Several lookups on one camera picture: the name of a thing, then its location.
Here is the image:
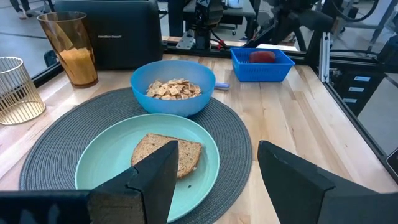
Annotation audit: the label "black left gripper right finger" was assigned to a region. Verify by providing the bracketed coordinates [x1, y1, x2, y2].
[257, 139, 379, 224]

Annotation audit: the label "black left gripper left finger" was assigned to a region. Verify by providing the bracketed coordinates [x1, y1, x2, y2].
[88, 139, 180, 224]

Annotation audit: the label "brown bread slice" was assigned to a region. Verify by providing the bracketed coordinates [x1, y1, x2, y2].
[130, 133, 203, 179]

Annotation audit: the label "amber tumbler with juice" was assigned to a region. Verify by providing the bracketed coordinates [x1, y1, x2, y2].
[36, 11, 100, 89]

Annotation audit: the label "mint green plate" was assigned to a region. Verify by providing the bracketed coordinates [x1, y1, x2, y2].
[75, 113, 220, 223]

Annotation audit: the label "blue plastic bowl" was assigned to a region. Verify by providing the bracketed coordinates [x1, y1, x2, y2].
[129, 59, 216, 118]

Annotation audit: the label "grey round woven placemat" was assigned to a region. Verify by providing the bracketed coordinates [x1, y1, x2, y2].
[19, 87, 252, 224]

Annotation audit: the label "cereal squares heap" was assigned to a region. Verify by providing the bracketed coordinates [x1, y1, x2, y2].
[146, 78, 202, 101]

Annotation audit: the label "black control box white labels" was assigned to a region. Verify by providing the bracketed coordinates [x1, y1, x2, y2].
[330, 65, 388, 116]

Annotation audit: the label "blue plastic basket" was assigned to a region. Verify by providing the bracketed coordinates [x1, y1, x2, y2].
[230, 47, 295, 83]

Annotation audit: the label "red apple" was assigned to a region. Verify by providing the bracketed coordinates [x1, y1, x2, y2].
[248, 50, 277, 64]

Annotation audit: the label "white flat board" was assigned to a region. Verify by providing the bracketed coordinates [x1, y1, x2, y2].
[256, 42, 299, 52]

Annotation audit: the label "black toaster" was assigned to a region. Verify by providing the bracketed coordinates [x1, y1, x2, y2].
[54, 0, 164, 71]

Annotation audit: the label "person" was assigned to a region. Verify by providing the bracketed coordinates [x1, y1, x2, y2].
[9, 0, 35, 20]

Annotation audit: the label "silver aluminium post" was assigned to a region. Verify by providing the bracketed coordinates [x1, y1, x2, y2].
[318, 32, 331, 84]

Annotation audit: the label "silver corner bracket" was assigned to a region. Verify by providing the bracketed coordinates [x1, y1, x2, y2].
[175, 29, 196, 50]

